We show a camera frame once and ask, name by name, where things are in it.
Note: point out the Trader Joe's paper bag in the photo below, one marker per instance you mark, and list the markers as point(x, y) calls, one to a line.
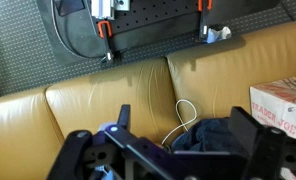
point(281, 103)

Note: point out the dark navy garment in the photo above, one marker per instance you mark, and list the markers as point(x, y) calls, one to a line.
point(208, 135)

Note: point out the crumpled white blue cloth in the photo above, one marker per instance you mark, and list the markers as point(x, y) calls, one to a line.
point(219, 33)

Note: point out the orange black clamp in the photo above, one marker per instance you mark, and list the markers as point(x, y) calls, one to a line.
point(204, 20)
point(105, 36)

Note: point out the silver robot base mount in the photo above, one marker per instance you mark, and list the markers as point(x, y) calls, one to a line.
point(104, 8)

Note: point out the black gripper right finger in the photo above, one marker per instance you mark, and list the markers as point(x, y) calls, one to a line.
point(264, 150)

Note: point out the tan leather couch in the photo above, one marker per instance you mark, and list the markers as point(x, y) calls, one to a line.
point(121, 90)

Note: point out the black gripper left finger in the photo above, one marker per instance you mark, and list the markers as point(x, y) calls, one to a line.
point(74, 150)

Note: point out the black perforated robot table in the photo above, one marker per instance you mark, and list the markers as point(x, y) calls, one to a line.
point(154, 30)

